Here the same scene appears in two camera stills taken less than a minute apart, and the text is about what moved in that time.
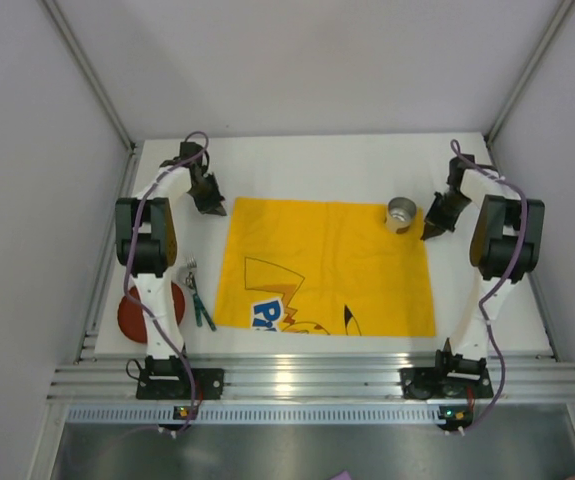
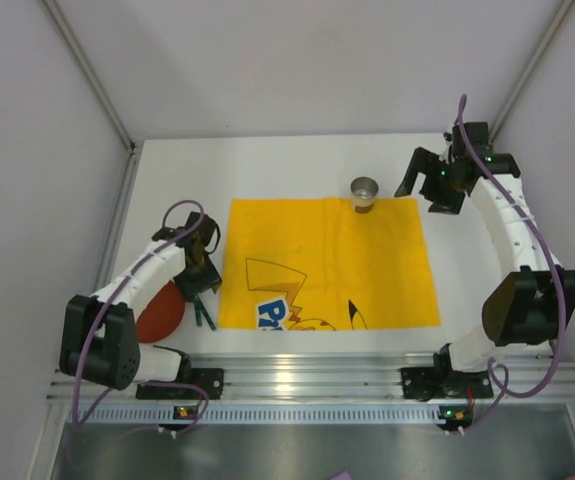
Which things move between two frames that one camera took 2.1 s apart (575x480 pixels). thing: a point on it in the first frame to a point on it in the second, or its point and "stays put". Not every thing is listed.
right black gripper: x=441 y=216 to x=433 y=181
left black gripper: x=207 y=195 to x=198 y=289
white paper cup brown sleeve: x=400 y=214 to x=363 y=191
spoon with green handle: x=191 y=284 stays put
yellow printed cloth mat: x=325 y=268 stays put
